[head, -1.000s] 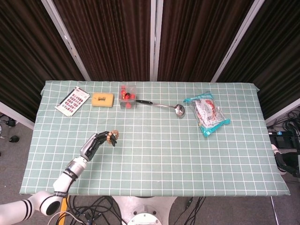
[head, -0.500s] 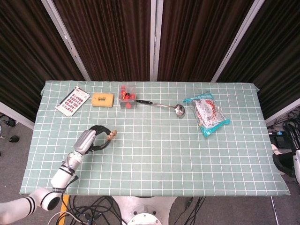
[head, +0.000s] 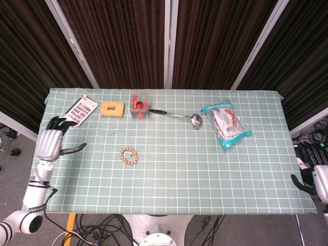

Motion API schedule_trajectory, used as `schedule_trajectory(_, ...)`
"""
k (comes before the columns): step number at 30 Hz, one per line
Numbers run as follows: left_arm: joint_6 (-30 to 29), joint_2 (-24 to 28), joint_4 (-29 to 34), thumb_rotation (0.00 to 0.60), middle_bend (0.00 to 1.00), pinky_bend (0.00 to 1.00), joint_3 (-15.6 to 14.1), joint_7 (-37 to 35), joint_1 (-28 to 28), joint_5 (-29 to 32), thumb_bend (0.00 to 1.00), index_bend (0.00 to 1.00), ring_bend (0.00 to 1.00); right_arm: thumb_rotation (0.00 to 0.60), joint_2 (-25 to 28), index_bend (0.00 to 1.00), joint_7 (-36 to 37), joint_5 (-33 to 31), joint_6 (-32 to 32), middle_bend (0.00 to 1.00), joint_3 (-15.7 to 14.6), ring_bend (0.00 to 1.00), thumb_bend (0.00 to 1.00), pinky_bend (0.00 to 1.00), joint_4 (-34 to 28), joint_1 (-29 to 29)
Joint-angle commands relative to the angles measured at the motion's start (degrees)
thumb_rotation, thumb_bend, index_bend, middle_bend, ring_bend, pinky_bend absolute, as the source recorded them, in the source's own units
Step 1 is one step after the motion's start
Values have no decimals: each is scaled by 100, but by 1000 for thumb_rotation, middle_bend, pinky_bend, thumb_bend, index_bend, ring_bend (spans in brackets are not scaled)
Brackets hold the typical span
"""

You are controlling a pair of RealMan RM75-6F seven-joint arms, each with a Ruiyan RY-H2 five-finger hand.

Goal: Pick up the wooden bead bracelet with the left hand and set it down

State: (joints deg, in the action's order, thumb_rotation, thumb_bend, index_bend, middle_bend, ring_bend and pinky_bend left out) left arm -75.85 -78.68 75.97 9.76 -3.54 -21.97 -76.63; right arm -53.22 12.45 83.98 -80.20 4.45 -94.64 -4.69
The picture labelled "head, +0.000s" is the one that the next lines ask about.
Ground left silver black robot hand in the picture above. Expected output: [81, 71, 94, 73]
[35, 115, 87, 162]

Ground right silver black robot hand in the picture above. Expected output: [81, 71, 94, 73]
[291, 142, 328, 202]

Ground wooden bead bracelet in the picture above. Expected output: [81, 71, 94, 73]
[120, 146, 139, 167]

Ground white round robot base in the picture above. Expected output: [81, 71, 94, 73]
[122, 214, 194, 246]

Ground white card with red stamps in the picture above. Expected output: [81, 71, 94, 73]
[61, 94, 99, 128]

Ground metal table leg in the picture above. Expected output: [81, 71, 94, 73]
[296, 214, 307, 246]

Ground yellow sponge block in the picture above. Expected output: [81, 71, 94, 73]
[99, 101, 126, 118]

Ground dark brown partition panel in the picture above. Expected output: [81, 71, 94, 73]
[57, 0, 166, 89]
[172, 0, 279, 90]
[0, 0, 94, 134]
[237, 0, 328, 131]

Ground yellow floor tape strip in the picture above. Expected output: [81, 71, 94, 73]
[65, 214, 77, 239]

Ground clear box with red pieces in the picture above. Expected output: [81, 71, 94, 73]
[129, 92, 150, 120]

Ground teal clear snack bag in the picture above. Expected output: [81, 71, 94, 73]
[200, 99, 252, 151]

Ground green checked tablecloth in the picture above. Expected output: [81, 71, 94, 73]
[22, 88, 317, 215]

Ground black coiled cables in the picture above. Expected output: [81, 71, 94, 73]
[306, 117, 328, 144]

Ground white floor cable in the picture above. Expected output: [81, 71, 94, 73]
[52, 230, 95, 246]

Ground grey aluminium frame post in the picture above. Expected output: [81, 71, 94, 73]
[45, 0, 99, 89]
[163, 0, 179, 89]
[230, 0, 290, 90]

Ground black floor cable bundle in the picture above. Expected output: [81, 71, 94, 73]
[52, 214, 136, 246]

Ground black cable with plug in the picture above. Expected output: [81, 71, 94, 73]
[194, 214, 226, 246]

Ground steel ladle with black handle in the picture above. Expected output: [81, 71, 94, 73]
[148, 109, 203, 130]

